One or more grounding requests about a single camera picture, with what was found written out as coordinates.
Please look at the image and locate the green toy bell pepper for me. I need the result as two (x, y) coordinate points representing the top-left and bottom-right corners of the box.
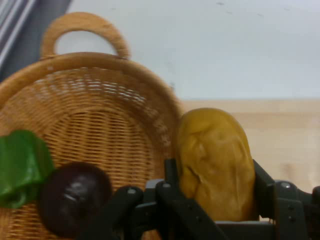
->
(0, 129), (55, 210)

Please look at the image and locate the dark purple toy plum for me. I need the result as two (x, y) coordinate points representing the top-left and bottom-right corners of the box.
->
(37, 161), (113, 239)

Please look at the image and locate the yellow-brown toy potato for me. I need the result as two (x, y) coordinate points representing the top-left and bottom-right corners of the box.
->
(174, 107), (258, 223)

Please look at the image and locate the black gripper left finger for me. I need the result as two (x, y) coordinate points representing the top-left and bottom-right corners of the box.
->
(82, 158), (227, 240)

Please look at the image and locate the bamboo cutting board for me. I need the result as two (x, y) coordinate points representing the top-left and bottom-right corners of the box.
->
(181, 98), (320, 195)

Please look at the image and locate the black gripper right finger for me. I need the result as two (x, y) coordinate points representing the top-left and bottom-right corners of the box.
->
(252, 159), (320, 240)

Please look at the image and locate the woven wicker basket with handles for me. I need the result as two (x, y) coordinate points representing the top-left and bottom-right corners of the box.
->
(0, 11), (185, 240)

